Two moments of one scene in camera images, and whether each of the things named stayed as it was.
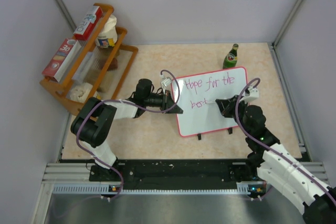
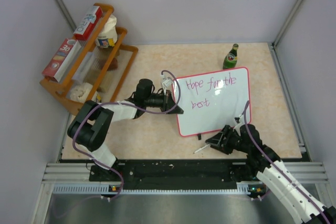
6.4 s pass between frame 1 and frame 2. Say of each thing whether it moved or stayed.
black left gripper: stayed
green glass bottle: stayed
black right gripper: moved
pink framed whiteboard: stayed
